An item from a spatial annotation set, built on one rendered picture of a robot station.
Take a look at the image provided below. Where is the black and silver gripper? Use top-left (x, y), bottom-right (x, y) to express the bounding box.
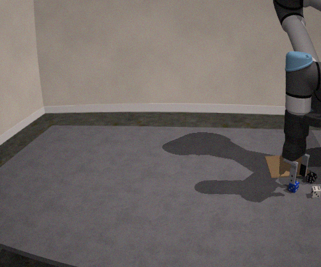
top-left (282, 95), bottom-right (321, 185)

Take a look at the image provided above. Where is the blue die with white pips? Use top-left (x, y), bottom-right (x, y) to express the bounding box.
top-left (289, 181), bottom-right (299, 193)

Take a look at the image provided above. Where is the tan flat mat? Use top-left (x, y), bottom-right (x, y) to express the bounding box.
top-left (265, 155), bottom-right (302, 178)

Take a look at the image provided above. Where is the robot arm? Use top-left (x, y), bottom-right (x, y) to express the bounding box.
top-left (273, 0), bottom-right (321, 112)

